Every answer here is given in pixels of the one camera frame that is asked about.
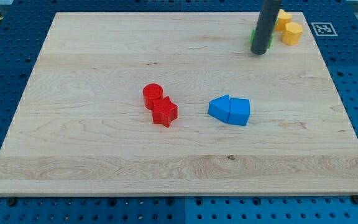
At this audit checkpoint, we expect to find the red star block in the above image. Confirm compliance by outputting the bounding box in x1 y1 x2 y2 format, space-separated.
152 96 178 128

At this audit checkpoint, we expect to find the blue triangle block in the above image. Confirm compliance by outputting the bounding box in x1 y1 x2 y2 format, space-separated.
208 95 230 123

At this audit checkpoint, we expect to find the red cylinder block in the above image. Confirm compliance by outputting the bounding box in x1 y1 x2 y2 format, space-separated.
142 83 163 110

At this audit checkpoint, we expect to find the blue cube block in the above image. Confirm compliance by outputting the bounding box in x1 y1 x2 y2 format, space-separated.
227 98 250 126

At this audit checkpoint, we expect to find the wooden board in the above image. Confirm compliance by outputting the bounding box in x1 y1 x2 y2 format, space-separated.
0 12 358 197

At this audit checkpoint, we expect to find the green block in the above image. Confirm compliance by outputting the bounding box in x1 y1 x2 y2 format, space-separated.
250 12 277 55

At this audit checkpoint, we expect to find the yellow hexagon block front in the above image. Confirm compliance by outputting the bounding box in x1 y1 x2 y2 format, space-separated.
281 22 303 45

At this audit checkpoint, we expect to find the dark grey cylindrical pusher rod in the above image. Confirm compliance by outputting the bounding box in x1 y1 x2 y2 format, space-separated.
250 0 282 55

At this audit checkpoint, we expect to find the yellow block rear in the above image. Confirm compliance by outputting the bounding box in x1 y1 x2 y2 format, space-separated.
275 9 293 32

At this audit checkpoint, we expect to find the white fiducial marker tag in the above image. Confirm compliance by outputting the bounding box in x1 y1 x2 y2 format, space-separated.
311 22 337 37

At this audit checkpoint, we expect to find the black bolt left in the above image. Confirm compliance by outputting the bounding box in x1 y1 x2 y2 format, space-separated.
6 197 17 207

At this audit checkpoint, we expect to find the black bolt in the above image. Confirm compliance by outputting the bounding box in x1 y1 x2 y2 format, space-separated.
6 197 17 207
351 195 358 205

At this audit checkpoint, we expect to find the black bolt right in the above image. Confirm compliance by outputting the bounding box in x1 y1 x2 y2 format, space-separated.
351 195 358 205

